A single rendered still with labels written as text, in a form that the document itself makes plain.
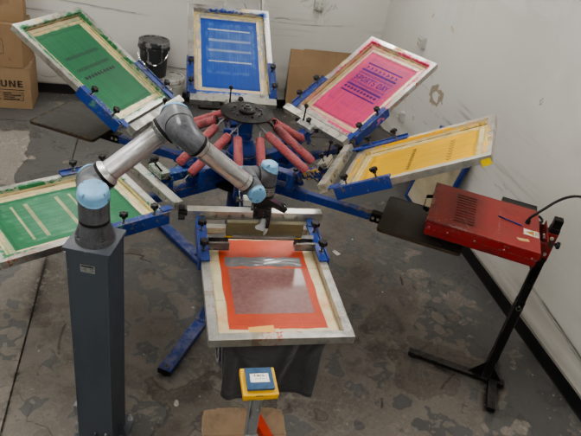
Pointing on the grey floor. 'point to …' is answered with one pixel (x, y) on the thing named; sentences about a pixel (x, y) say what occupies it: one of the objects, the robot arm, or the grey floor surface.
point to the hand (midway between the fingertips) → (264, 230)
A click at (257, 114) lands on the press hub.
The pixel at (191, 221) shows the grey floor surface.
